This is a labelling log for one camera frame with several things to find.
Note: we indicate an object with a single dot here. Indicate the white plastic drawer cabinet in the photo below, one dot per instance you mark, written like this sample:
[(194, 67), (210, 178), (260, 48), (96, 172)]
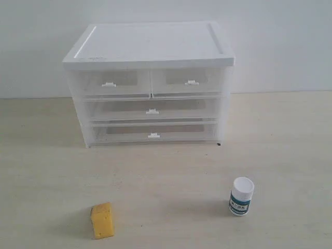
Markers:
[(148, 47)]

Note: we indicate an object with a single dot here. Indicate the yellow sponge wedge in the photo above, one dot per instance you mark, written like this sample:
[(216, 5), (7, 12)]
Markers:
[(102, 221)]

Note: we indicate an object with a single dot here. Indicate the white bottle teal label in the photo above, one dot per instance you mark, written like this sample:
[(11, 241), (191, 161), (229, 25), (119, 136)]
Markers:
[(241, 196)]

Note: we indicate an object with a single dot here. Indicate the bottom wide clear drawer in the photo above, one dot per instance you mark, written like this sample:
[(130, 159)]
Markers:
[(156, 132)]

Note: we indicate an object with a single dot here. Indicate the middle wide clear drawer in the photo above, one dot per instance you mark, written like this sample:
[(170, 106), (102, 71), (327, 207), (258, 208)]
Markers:
[(153, 109)]

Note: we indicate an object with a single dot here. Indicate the wide clear drawer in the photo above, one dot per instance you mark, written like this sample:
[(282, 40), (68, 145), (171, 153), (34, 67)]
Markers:
[(153, 109), (156, 132)]

